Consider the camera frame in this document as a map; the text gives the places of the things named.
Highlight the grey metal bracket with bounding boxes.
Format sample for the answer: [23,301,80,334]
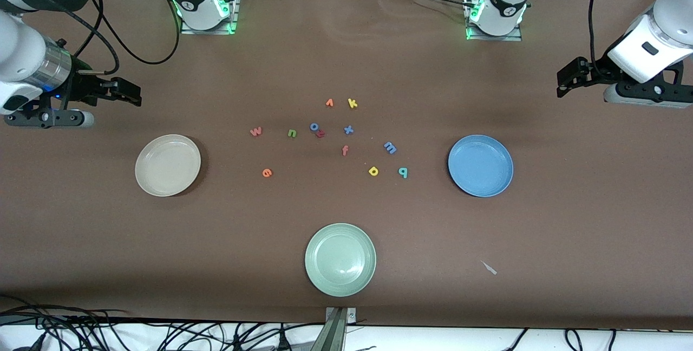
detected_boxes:
[311,307,357,351]

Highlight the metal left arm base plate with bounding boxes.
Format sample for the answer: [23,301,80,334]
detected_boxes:
[465,0,524,42]

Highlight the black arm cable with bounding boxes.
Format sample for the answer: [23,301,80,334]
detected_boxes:
[589,0,611,78]
[0,0,181,76]

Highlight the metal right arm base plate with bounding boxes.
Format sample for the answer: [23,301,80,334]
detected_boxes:
[180,0,240,36]

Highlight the tangled black cables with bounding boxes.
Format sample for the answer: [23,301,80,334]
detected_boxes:
[0,292,325,351]

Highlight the blue plate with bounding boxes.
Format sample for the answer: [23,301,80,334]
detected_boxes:
[448,134,514,198]

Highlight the brown table cover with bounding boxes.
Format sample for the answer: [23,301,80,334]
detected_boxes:
[0,0,693,331]

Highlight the beige brown plate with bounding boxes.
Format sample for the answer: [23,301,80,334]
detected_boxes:
[135,134,202,198]

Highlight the pale green plate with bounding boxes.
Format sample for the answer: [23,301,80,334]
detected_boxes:
[304,223,377,298]

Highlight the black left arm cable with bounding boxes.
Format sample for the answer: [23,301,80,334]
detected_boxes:
[589,0,611,78]

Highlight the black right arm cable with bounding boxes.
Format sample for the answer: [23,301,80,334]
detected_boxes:
[0,0,181,76]

